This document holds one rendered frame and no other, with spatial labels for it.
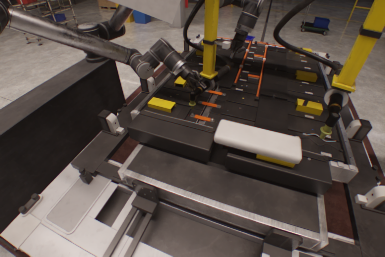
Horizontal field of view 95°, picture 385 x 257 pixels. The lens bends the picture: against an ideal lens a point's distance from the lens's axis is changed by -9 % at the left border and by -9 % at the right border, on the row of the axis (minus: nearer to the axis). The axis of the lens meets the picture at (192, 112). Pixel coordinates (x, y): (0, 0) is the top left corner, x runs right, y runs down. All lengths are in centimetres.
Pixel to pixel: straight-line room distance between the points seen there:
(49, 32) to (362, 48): 131
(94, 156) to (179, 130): 55
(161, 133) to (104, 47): 61
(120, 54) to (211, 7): 60
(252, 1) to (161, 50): 59
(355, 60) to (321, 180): 46
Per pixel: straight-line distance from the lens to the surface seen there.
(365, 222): 122
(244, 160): 85
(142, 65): 116
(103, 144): 129
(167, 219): 107
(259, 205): 89
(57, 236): 114
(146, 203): 100
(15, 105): 199
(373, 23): 82
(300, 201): 96
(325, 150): 119
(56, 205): 121
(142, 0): 103
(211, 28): 103
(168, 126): 97
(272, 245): 97
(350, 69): 86
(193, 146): 87
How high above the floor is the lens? 177
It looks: 40 degrees down
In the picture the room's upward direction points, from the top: straight up
